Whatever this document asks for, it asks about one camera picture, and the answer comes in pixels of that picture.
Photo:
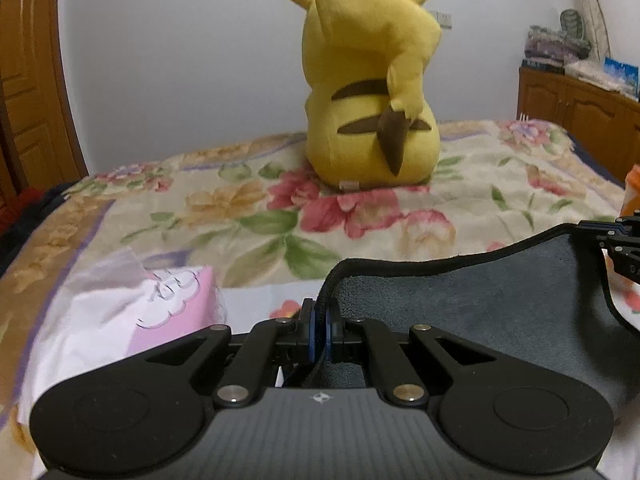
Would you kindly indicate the pale curtain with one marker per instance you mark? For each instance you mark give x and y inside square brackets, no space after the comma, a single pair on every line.
[590,5]

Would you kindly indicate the floral blanket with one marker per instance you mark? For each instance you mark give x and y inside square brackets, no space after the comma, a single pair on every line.
[250,210]

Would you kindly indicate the yellow plush toy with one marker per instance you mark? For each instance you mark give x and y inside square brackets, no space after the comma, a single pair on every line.
[365,110]

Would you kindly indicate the wooden cabinet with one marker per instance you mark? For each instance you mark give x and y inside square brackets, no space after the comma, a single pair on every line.
[575,110]

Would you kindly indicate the wooden door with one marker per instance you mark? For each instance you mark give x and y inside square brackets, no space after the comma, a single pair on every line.
[30,85]

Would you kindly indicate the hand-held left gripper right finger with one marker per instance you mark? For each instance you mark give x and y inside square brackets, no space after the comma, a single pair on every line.
[330,332]

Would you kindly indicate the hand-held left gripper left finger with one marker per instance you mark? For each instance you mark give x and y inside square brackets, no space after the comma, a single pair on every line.
[310,332]

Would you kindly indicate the dark grey towel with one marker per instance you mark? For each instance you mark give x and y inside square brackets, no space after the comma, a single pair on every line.
[475,300]

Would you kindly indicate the stack of folded cloths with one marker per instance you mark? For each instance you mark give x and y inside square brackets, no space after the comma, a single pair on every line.
[555,45]

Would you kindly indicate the orange packet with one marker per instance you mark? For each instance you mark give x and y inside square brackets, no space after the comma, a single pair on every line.
[631,190]

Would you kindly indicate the red cloth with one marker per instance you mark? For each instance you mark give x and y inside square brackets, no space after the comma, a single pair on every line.
[20,210]

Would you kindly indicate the white wall socket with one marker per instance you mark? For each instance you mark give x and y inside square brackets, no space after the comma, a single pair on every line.
[443,18]

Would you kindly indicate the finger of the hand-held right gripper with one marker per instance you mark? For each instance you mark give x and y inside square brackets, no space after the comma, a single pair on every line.
[597,229]
[625,259]

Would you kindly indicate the pink tissue pack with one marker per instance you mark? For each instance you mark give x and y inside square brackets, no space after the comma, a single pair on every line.
[165,305]

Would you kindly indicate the blue picture box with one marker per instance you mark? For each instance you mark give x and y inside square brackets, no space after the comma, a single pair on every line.
[621,77]

